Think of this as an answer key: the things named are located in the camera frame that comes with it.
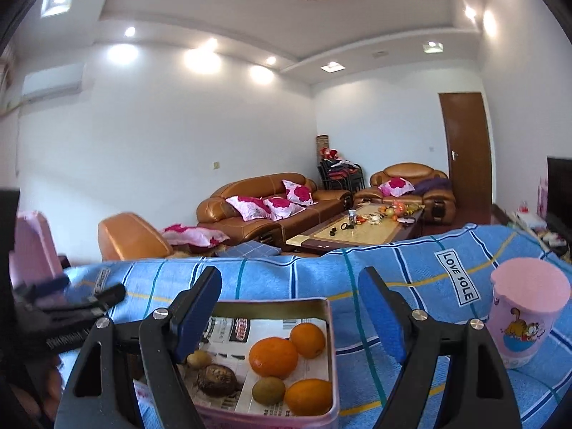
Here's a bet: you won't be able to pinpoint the pink floral blanket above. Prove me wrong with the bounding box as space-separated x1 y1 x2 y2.
161 224 231 247

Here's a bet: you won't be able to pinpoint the pink bag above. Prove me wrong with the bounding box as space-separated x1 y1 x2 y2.
537 176 549 217

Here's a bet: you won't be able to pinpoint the wooden coffee table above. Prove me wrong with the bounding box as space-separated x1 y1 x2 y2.
286 203 425 255

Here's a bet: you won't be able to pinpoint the newspaper sheet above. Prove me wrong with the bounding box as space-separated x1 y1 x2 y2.
176 316 334 414

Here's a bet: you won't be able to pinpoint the clutter on television stand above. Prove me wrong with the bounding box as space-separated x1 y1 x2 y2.
509 206 572 260

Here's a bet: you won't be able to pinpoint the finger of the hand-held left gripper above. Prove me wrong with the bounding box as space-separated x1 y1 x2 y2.
13 276 71 307
40 283 127 322

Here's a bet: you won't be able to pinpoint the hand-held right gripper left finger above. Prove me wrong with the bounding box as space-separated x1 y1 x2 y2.
54 266 223 429

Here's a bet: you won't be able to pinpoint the pink lidded cartoon cup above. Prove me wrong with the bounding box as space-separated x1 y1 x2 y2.
485 257 572 369

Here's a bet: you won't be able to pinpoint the pile of orange snacks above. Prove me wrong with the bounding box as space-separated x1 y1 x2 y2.
357 202 425 224

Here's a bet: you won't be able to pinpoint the pink floral pillow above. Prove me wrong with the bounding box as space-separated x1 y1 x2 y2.
378 177 415 197
225 196 269 222
263 197 305 221
281 179 319 206

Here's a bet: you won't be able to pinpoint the blue plaid cloth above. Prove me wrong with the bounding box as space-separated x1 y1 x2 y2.
58 222 572 429

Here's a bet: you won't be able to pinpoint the orange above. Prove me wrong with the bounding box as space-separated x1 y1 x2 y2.
248 337 299 378
289 322 326 359
284 379 334 416

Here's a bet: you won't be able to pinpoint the white air conditioner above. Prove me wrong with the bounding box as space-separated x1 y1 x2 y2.
21 63 87 100

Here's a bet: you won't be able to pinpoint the small yellowish brown fruit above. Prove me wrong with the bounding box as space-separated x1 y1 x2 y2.
187 350 213 370

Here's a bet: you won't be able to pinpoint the brown leather armchair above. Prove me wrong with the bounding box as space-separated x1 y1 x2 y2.
353 163 457 225

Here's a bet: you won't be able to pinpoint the green brown kiwi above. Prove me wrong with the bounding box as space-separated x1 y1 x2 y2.
251 376 286 404

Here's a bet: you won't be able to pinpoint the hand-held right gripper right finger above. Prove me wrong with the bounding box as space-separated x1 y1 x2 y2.
357 266 523 429

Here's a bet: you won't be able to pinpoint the orange leather armchair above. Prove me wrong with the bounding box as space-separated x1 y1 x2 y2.
97 212 173 262

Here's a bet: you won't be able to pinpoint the black television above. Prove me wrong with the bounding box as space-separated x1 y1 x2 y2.
547 156 572 233

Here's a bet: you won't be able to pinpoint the stacked dark chairs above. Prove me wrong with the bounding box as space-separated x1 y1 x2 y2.
318 161 365 193

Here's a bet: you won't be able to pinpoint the pink tin box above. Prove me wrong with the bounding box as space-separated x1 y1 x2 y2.
134 297 340 429

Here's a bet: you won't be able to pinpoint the pink electric kettle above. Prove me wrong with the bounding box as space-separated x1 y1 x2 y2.
15 211 69 291

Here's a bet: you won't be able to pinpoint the purple cloth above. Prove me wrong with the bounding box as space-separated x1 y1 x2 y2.
411 178 452 195

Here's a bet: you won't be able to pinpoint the brown leather sofa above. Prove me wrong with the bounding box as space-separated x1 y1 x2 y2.
197 172 354 247

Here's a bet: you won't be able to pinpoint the blue plaid cushion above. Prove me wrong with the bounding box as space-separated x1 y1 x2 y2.
217 240 282 258

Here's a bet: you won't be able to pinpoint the brown wooden door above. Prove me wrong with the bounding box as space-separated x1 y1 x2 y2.
439 92 493 225

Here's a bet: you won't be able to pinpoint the dark brown crusted fruit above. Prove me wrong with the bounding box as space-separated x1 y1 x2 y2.
197 365 238 396

